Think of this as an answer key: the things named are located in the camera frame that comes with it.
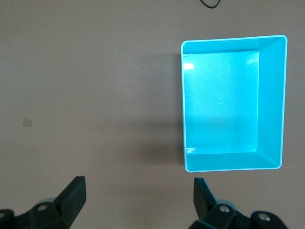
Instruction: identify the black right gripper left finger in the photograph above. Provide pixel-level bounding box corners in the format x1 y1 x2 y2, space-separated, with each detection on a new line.
0 176 87 229

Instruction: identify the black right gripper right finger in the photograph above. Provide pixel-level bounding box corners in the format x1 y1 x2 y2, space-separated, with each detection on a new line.
190 177 288 229

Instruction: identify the blue plastic box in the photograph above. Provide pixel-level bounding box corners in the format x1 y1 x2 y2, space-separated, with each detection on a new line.
180 34 288 173

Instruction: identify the thin black looped cable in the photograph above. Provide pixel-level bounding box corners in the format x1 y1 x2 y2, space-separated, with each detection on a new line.
199 0 222 10

